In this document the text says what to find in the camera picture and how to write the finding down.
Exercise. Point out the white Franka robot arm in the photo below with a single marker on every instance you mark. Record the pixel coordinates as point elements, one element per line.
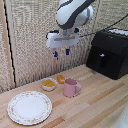
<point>71,13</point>

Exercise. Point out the yellow food piece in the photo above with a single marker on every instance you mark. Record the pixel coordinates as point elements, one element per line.
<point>48,83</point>

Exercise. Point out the white floral rim plate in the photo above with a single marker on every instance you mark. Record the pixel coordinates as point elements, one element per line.
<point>30,108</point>

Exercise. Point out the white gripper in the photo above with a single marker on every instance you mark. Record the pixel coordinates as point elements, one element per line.
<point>63,39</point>

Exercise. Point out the yellow bread block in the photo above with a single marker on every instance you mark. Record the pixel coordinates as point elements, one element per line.
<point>61,79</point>

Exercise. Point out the small white bowl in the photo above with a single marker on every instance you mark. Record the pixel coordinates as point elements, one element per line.
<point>48,88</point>

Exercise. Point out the black toaster appliance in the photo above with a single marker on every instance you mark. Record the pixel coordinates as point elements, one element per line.
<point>110,55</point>

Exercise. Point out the pink mug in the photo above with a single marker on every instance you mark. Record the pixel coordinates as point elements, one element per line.
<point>70,88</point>

